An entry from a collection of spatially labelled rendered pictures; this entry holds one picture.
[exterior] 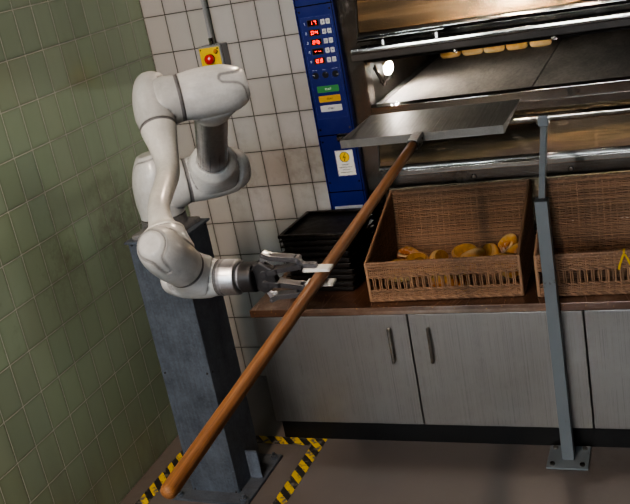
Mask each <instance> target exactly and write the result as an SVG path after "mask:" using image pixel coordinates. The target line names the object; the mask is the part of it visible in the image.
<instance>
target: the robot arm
mask: <svg viewBox="0 0 630 504"><path fill-rule="evenodd" d="M250 96H251V94H250V90H249V86H248V82H247V79H246V75H245V72H244V70H243V69H241V68H239V67H237V66H233V65H226V64H216V65H209V66H203V67H198V68H193V69H190V70H186V71H184V72H181V73H177V74H173V75H166V76H163V74H161V73H159V72H155V71H147V72H143V73H141V74H140V75H139V76H138V77H137V78H136V79H135V81H134V85H133V90H132V106H133V112H134V117H135V121H136V124H137V126H138V128H139V131H140V133H141V136H142V138H143V140H144V142H145V143H146V145H147V147H148V149H149V151H147V152H145V153H142V154H140V155H139V156H137V157H136V159H135V162H134V166H133V171H132V189H133V194H134V199H135V203H136V206H137V209H138V212H139V215H140V218H141V223H142V229H141V230H140V231H138V232H137V233H135V234H134V235H132V240H134V241H135V240H138V242H137V254H138V257H139V259H140V261H141V262H142V264H143V265H144V266H145V268H146V269H147V270H148V271H150V272H151V273H152V274H153V275H155V276H156V277H158V278H159V279H160V282H161V285H162V288H163V289H164V291H165V292H167V293H168V294H170V295H173V296H176V297H180V298H186V299H206V298H213V297H215V296H221V295H222V296H226V295H241V294H243V293H244V292H258V291H261V292H263V293H267V294H268V295H269V297H270V302H272V303H273V302H275V301H277V300H280V299H290V298H297V297H298V296H299V294H300V293H301V291H302V290H303V289H304V287H305V286H306V284H307V283H308V282H309V280H310V279H311V278H309V279H308V281H301V280H293V279H285V278H283V277H279V276H278V274H279V273H284V272H290V271H296V270H300V271H301V270H302V269H303V270H302V272H303V273H308V272H330V271H331V270H332V268H333V267H334V264H318V263H317V261H304V260H303V259H302V255H301V254H293V253H276V252H270V251H268V250H263V251H262V253H261V254H260V255H259V257H260V260H258V261H243V260H241V259H215V258H212V257H211V256H209V255H206V254H203V253H200V252H198V251H197V250H196V249H195V248H194V247H195V245H194V243H193V242H192V240H191V238H190V237H189V235H188V233H187V231H186V230H187V229H189V228H190V227H192V226H193V225H194V224H196V223H198V222H200V221H201V219H200V217H199V216H187V213H186V210H185V206H187V205H189V204H190V203H193V202H198V201H205V200H210V199H215V198H219V197H222V196H226V195H229V194H232V193H235V192H237V191H239V190H240V189H242V188H243V187H244V186H245V185H246V184H247V183H248V182H249V180H250V178H251V167H250V163H249V159H248V157H247V155H246V154H245V153H244V152H243V151H241V150H239V149H237V148H234V147H229V146H228V119H229V118H230V117H231V116H232V115H233V114H234V113H235V111H237V110H239V109H241V108H242V107H244V106H245V105H246V104H247V103H248V101H249V99H250ZM189 120H194V128H195V139H196V148H195V150H194V151H193V153H192V154H191V155H190V156H188V157H185V158H182V159H179V151H178V139H177V124H179V123H182V122H185V121H189ZM266 261H274V262H290V263H286V264H281V265H280V264H276V265H271V264H270V263H268V262H266ZM280 287H281V288H289V289H291V290H282V291H278V292H277V291H272V289H273V288H280Z"/></svg>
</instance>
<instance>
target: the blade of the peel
mask: <svg viewBox="0 0 630 504"><path fill-rule="evenodd" d="M519 101H520V99H517V100H508V101H498V102H489V103H479V104H470V105H461V106H451V107H442V108H433V109H423V110H414V111H405V112H395V113H386V114H377V115H370V116H369V117H368V118H367V119H366V120H364V121H363V122H362V123H361V124H360V125H358V126H357V127H356V128H355V129H354V130H352V131H351V132H350V133H349V134H347V135H346V136H345V137H344V138H343V139H341V140H340V145H341V149H344V148H354V147H365V146H376V145H386V144H397V143H407V140H408V139H409V138H410V136H411V135H412V134H413V132H420V131H423V135H424V141H429V140H440V139H450V138H461V137H471V136H482V135H493V134H503V133H505V131H506V129H507V127H508V124H509V122H510V120H511V118H512V116H513V114H514V112H515V110H516V108H517V105H518V103H519Z"/></svg>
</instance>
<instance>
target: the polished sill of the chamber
mask: <svg viewBox="0 0 630 504"><path fill-rule="evenodd" d="M621 91H630V76H626V77H617V78H608V79H599V80H590V81H581V82H572V83H563V84H554V85H545V86H536V87H527V88H518V89H509V90H500V91H491V92H482V93H474V94H465V95H456V96H447V97H438V98H429V99H420V100H411V101H402V102H393V103H384V104H376V105H374V106H373V107H372V108H371V110H372V115H377V114H386V113H395V112H405V111H414V110H423V109H433V108H442V107H451V106H461V105H470V104H479V103H489V102H498V101H508V100H517V99H520V101H519V102H526V101H536V100H545V99H555V98H564V97H573V96H583V95H592V94H602V93H611V92H621Z"/></svg>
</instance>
